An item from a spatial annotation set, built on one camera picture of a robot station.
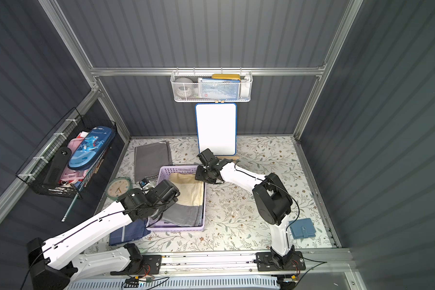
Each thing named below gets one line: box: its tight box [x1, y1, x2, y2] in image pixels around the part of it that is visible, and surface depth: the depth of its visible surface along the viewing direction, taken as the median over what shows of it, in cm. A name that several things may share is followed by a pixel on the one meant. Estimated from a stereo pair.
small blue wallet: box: [290, 218, 317, 240], surface depth 82 cm
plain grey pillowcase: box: [134, 141, 173, 184], surface depth 110 cm
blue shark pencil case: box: [68, 125, 116, 171], surface depth 69 cm
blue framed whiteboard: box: [194, 102, 237, 156], surface depth 95 cm
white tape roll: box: [173, 77, 194, 100], surface depth 89 cm
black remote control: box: [43, 146, 72, 189], surface depth 64 cm
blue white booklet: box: [197, 77, 242, 101], surface depth 88 cm
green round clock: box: [105, 177, 133, 201], surface depth 96 cm
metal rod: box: [61, 192, 80, 223], surface depth 62 cm
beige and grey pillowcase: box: [160, 172, 205, 227], surface depth 86 cm
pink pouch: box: [59, 131, 89, 186], surface depth 68 cm
